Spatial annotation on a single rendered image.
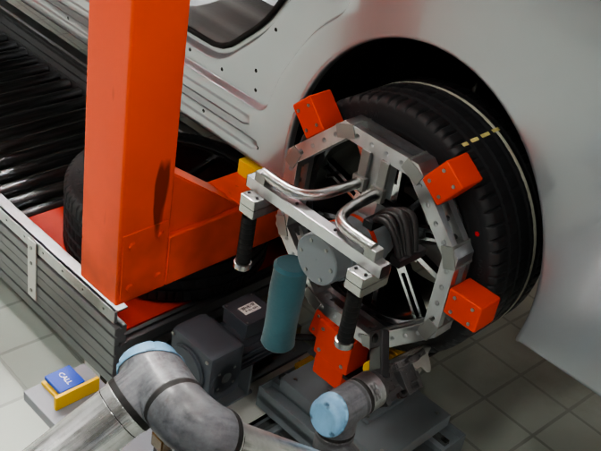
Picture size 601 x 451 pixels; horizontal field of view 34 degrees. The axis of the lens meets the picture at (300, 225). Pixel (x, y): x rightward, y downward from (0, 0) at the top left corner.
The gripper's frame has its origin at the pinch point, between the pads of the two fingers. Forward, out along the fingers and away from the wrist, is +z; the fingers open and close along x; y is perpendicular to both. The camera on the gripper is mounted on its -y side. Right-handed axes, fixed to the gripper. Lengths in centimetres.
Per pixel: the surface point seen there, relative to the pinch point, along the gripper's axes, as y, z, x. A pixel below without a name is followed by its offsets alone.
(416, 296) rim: -11.6, 3.8, -0.1
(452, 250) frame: -21.3, -7.1, 26.8
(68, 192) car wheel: -74, -23, -94
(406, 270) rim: -18.4, 3.7, 0.4
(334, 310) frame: -15.2, -6.8, -18.2
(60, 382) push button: -26, -68, -48
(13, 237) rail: -68, -36, -111
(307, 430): 16, -5, -52
